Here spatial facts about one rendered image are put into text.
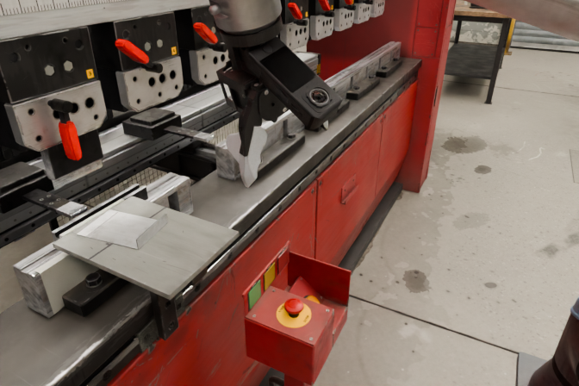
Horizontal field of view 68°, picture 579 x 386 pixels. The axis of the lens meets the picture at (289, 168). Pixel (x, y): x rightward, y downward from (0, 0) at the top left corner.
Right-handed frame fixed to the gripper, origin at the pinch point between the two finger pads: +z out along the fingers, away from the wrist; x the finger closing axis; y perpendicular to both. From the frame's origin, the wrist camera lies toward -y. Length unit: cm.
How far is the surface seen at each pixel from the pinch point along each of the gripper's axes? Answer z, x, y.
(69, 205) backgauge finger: 14.1, 27.0, 39.3
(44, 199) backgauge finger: 14, 30, 45
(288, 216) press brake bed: 56, -18, 36
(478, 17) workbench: 169, -361, 166
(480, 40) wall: 346, -615, 293
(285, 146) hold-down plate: 44, -31, 49
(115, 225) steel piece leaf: 14.6, 22.6, 27.2
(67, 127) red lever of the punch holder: -6.6, 20.2, 27.0
